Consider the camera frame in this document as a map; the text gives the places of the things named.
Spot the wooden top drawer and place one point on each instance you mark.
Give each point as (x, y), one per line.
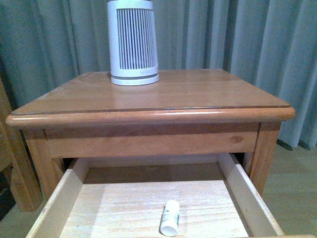
(125, 198)

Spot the white medicine bottle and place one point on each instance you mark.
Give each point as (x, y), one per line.
(170, 219)

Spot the wooden nightstand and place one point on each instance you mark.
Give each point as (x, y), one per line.
(187, 112)

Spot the white cylindrical air purifier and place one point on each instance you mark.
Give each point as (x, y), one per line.
(132, 42)

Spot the grey pleated curtain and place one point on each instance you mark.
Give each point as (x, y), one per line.
(269, 43)

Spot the wooden bed frame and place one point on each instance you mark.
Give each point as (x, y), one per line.
(15, 162)

